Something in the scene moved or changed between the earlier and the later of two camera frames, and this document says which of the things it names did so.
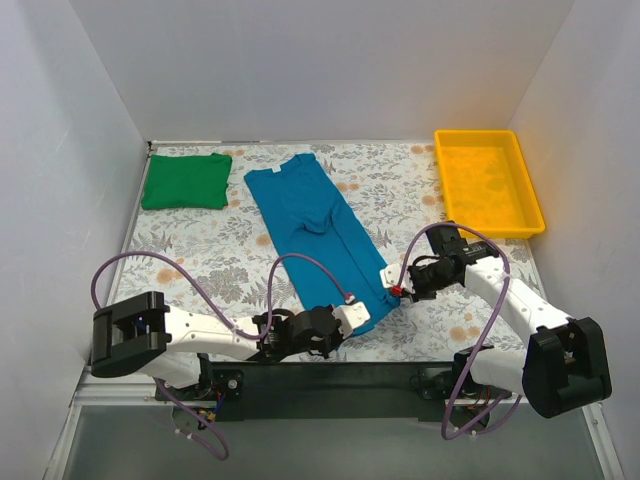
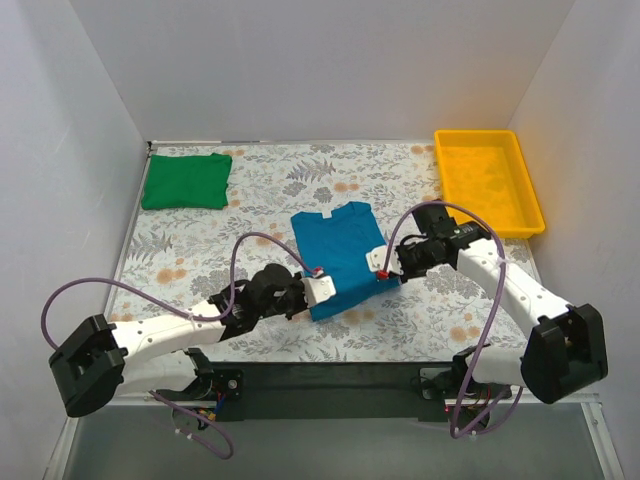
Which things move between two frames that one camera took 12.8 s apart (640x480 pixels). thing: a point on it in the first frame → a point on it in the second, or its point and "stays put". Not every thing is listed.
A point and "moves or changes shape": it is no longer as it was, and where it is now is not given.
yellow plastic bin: x=487 y=184 stays put
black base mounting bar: x=326 y=390 stays put
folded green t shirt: x=187 y=182 stays put
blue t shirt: x=312 y=219 moves or changes shape
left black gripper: x=338 y=338 → x=298 y=301
